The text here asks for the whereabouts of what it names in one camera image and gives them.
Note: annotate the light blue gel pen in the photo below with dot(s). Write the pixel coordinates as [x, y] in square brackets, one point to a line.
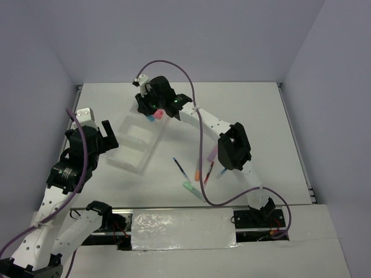
[220, 174]

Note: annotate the orange highlighter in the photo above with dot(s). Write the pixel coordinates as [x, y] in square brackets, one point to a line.
[197, 171]

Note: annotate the dark blue gel pen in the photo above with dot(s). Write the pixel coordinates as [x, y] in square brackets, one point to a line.
[180, 168]

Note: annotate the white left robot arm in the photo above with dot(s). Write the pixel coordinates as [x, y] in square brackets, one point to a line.
[44, 249]

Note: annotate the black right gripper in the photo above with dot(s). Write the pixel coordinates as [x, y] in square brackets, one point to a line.
[143, 108]

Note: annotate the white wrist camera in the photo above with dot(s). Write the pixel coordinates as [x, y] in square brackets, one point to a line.
[85, 117]
[141, 81]

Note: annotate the green highlighter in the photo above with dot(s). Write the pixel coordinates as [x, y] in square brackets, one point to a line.
[188, 186]

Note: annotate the clear plastic organizer tray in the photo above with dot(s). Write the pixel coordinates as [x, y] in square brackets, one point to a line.
[137, 138]

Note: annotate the red gel pen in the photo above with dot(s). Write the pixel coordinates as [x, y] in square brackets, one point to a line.
[208, 174]

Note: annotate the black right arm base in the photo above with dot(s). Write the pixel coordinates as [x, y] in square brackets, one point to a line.
[267, 217]

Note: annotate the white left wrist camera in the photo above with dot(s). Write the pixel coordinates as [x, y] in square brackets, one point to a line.
[85, 117]

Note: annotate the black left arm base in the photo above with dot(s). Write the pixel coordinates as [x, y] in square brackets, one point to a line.
[98, 225]

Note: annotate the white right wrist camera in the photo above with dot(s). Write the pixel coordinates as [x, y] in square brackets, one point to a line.
[141, 81]

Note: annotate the blue capped marker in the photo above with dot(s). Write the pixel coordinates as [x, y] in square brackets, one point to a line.
[151, 118]

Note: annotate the silver foil cover plate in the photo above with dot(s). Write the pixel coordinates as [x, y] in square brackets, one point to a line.
[183, 229]

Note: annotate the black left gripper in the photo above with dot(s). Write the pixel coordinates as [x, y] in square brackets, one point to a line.
[109, 142]

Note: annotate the purple highlighter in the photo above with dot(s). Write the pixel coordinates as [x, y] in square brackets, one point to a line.
[213, 153]

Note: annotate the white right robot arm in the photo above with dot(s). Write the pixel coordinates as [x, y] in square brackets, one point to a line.
[233, 146]

